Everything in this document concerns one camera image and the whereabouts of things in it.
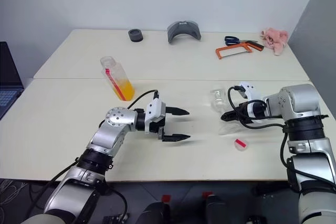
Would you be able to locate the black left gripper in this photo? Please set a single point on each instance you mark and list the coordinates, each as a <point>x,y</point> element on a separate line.
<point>160,132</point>

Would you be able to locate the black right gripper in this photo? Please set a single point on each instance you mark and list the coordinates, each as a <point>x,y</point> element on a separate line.
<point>243,112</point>

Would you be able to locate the clear plastic bottle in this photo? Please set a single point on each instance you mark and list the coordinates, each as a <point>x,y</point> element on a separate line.
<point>218,100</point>

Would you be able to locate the white red-striped bottle cap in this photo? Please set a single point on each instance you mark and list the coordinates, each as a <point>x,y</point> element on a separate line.
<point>240,144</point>

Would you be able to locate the bottle with orange liquid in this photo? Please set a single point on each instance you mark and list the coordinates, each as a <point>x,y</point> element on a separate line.
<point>119,82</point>

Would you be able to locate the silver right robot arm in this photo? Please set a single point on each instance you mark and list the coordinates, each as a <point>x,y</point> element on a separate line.
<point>302,100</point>

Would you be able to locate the orange hacksaw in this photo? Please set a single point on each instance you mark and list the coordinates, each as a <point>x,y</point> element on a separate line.
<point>220,51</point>

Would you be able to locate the red tag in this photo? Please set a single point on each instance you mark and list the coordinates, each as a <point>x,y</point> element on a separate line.
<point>166,198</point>
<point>207,195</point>

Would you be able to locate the pink cloth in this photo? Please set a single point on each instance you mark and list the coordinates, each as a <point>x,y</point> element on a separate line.
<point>275,39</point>

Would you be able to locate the dark rounded shape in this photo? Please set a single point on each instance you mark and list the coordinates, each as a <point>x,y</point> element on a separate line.
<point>153,213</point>
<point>216,211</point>

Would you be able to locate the grey curved visor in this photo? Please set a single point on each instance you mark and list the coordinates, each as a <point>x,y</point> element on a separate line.
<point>177,32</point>

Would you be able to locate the small black floor device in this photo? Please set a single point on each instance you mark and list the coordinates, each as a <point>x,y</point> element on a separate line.
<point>115,219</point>

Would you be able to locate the grey partition panel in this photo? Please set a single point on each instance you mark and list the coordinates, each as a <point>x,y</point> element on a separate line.
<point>315,30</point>

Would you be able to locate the dark laptop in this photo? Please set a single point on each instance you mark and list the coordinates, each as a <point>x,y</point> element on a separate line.
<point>8,77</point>

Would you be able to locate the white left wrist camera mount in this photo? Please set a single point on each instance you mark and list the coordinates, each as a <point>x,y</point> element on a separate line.
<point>155,113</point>

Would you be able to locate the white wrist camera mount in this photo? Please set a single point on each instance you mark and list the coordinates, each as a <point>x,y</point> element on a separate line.
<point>155,113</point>
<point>250,87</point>

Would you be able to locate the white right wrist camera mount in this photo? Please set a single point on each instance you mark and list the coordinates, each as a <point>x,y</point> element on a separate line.
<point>250,87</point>

